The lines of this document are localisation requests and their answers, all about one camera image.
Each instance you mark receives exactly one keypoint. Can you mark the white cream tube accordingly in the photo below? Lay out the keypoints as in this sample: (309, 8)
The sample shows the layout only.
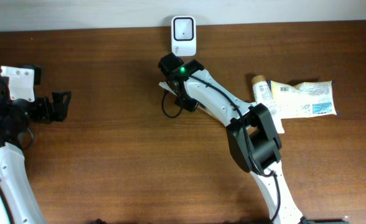
(263, 95)

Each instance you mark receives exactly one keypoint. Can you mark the white barcode scanner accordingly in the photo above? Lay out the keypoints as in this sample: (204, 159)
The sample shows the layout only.
(183, 36)

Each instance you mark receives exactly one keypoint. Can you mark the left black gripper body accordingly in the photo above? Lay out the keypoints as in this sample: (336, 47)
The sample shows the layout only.
(42, 111)

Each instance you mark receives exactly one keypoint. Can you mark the pale yellow snack bag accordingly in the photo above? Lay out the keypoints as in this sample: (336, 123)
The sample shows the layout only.
(304, 100)

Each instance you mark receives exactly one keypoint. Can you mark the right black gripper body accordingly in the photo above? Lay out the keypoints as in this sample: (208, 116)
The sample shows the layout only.
(188, 104)

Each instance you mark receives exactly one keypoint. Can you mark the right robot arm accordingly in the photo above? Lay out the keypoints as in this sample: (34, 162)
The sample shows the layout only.
(253, 140)

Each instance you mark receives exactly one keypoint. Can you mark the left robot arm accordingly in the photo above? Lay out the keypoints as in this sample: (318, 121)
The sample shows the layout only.
(17, 200)

